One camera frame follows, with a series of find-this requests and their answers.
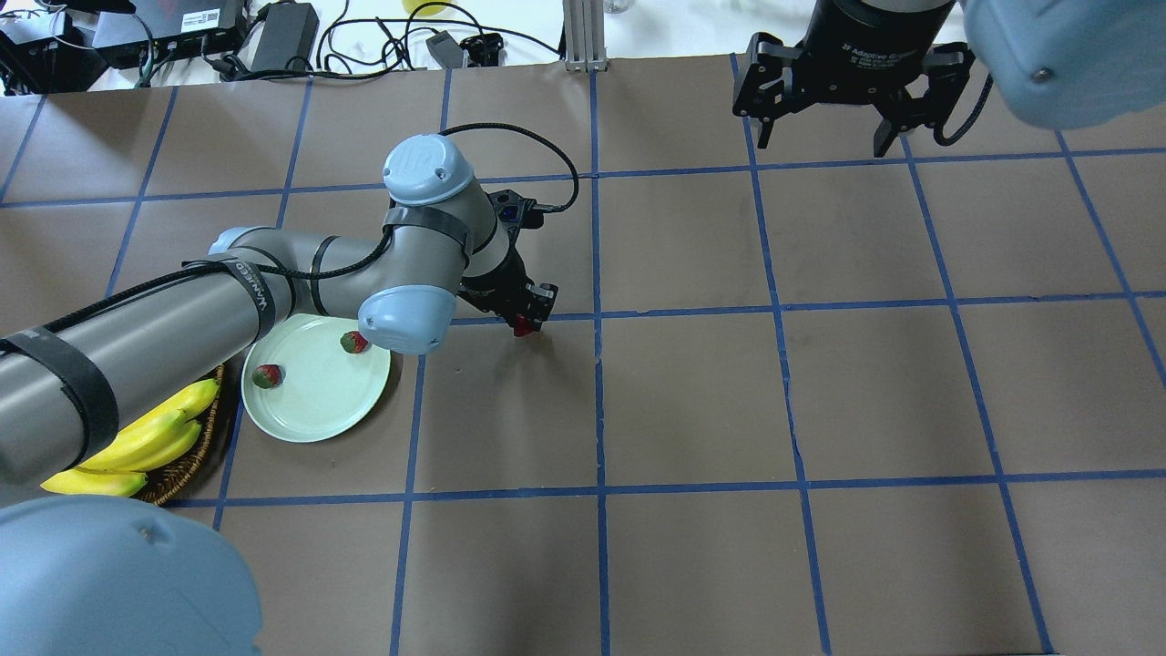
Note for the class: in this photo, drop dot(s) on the yellow banana bottom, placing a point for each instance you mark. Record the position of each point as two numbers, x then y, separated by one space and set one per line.
83 482

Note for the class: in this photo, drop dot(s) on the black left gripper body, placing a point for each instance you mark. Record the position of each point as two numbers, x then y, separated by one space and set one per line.
506 281

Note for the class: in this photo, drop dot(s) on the light green plate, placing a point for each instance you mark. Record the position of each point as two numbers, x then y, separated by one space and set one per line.
325 391

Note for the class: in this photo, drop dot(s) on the brown wicker basket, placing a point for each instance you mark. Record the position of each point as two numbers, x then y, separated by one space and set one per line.
169 481

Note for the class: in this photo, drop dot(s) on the aluminium frame post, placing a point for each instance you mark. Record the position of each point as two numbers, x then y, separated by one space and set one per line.
584 36

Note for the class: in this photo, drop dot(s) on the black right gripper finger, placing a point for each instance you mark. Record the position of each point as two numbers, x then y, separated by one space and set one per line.
764 127
886 135

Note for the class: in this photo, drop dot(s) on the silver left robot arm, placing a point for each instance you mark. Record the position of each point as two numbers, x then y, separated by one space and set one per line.
69 385

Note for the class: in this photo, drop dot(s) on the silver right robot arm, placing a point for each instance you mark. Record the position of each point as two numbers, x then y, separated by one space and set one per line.
1057 65

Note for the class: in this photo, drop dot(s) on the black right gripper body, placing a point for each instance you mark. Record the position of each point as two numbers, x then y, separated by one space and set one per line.
864 56

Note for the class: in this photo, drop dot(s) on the black power adapter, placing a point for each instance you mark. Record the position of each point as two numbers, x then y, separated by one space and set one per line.
287 33

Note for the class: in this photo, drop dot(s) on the red strawberry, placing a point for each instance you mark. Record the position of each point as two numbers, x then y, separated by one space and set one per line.
522 326
267 376
353 342

